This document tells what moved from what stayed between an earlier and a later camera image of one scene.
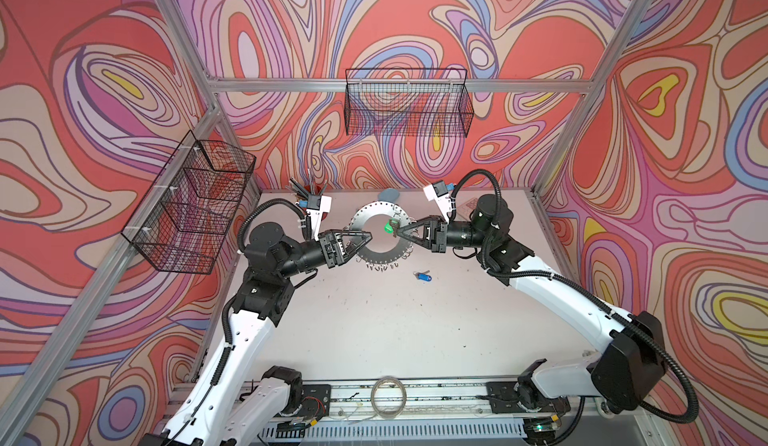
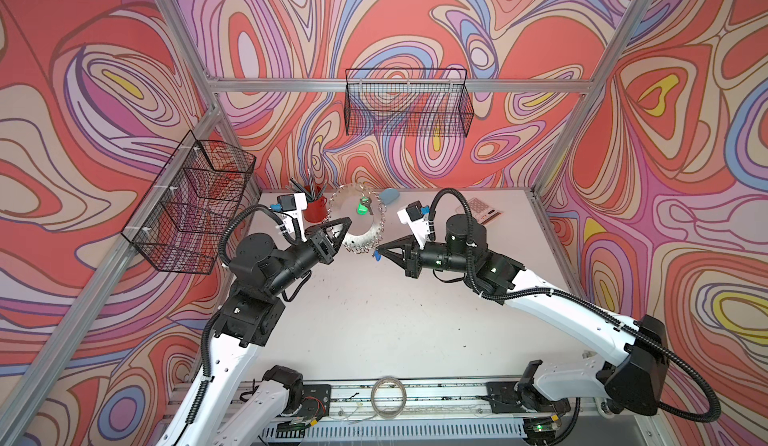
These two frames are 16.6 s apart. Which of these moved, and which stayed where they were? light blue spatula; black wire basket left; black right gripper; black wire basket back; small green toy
Moved: black right gripper; small green toy
Stayed: black wire basket back; light blue spatula; black wire basket left
